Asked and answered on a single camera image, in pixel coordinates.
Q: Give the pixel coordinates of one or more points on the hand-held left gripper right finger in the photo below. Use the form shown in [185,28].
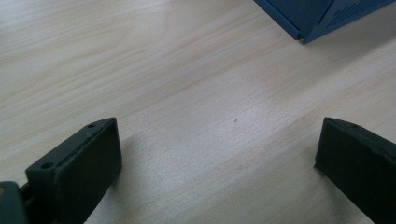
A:
[361,168]

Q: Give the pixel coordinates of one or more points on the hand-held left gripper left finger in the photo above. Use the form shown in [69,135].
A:
[77,174]

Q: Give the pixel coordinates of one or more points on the blue plastic crate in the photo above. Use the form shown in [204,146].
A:
[317,15]

